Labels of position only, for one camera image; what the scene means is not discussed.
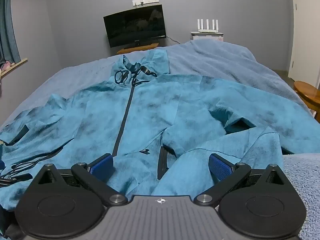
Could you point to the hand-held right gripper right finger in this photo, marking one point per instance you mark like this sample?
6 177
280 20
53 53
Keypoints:
220 166

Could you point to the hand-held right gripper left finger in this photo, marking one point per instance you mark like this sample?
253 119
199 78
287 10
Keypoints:
102 166

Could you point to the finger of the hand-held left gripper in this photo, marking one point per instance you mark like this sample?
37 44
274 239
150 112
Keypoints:
1 165

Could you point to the teal zip jacket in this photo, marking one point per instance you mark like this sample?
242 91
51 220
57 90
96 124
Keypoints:
150 105

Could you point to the wooden window sill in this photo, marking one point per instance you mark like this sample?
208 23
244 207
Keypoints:
15 66

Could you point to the pink plush toy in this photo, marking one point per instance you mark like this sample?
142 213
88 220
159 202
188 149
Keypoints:
5 65

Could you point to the blue fleece blanket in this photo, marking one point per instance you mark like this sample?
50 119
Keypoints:
225 60

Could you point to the wooden stool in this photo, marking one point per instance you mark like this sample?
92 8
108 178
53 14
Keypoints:
306 90

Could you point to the wooden monitor stand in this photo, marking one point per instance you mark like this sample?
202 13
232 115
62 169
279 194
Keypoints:
137 48

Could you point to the white appliance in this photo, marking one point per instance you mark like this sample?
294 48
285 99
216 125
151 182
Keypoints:
200 36

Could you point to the blue curtain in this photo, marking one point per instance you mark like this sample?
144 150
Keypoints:
7 30

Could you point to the white door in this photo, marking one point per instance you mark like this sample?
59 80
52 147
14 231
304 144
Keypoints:
305 30

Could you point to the white wall power strip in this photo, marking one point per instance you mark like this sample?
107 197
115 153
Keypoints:
146 0

